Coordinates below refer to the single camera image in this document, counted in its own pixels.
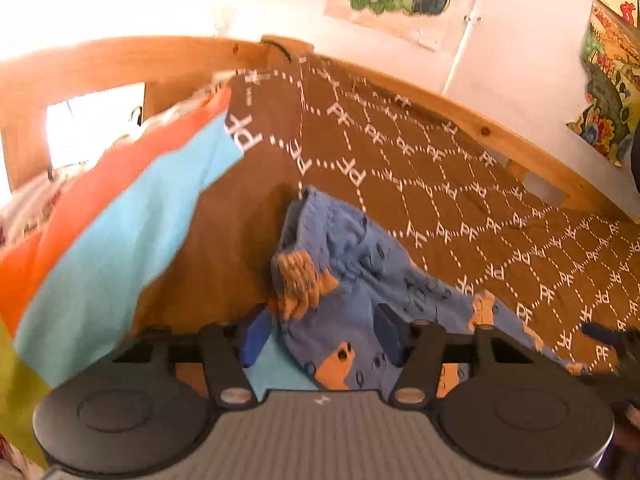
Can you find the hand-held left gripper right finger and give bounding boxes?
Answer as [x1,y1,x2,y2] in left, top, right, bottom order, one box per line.
[374,304,532,409]

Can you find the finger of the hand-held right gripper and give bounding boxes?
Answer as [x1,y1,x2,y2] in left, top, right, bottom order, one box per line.
[581,321,626,345]

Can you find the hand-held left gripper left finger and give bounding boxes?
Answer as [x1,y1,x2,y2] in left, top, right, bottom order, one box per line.
[114,304,274,409]

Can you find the blue car print pants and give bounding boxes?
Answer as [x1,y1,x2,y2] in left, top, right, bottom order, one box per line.
[270,186,592,392]

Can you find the brown patterned multicolour blanket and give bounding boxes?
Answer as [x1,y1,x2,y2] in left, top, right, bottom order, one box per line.
[0,54,640,466]

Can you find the dark cloth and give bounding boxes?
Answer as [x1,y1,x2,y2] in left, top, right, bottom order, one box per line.
[629,125,640,213]

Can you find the orange blue green striped cloth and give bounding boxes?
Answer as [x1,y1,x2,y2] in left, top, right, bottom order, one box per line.
[0,157,108,480]

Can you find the colourful animal wall poster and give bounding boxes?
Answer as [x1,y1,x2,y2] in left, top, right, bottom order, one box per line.
[566,1,640,167]

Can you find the black cable on frame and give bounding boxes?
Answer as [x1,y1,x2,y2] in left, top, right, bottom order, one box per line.
[261,36,297,65]

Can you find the white wall pipe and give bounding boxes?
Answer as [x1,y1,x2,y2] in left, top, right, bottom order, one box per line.
[441,10,483,97]

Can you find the wooden bed frame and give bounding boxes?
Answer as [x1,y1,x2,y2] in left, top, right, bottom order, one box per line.
[0,35,640,223]

